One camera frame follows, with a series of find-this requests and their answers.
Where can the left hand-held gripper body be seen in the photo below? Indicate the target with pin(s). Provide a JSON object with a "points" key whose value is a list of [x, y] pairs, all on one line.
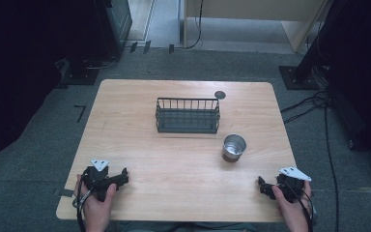
{"points": [[96, 177]]}

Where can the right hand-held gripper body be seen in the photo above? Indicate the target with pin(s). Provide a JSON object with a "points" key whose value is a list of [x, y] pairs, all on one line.
{"points": [[290, 184]]}

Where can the metal cup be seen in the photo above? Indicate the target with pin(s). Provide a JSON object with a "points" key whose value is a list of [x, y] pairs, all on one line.
{"points": [[234, 148]]}

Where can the person's right hand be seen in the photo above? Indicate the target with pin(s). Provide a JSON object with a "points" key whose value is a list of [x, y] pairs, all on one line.
{"points": [[291, 211]]}

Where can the person's left hand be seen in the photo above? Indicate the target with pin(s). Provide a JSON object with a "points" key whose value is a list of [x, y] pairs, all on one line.
{"points": [[97, 209]]}

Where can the grey floor tape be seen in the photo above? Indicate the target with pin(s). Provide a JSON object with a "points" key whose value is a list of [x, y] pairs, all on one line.
{"points": [[65, 192]]}

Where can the black angled floor tape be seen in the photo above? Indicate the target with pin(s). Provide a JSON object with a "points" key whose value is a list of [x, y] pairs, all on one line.
{"points": [[82, 111]]}

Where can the grey round table grommet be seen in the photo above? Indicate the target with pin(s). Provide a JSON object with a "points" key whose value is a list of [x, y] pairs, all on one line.
{"points": [[220, 94]]}

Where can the black stand base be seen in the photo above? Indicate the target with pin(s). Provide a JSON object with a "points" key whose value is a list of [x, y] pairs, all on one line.
{"points": [[79, 75], [298, 80]]}

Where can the dark curtain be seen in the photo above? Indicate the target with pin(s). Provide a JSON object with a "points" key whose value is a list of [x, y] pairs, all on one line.
{"points": [[19, 64], [367, 80]]}

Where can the black floor tape strip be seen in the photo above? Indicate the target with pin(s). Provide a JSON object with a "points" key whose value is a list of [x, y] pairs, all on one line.
{"points": [[134, 47], [147, 47], [171, 48]]}

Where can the black stand pole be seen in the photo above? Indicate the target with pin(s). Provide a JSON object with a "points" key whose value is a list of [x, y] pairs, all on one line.
{"points": [[315, 42]]}

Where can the black cabinet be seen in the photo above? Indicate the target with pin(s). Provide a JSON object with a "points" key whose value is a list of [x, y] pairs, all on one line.
{"points": [[116, 25]]}

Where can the light wooden furniture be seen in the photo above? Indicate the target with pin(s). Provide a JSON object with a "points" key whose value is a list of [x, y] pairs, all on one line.
{"points": [[254, 9]]}

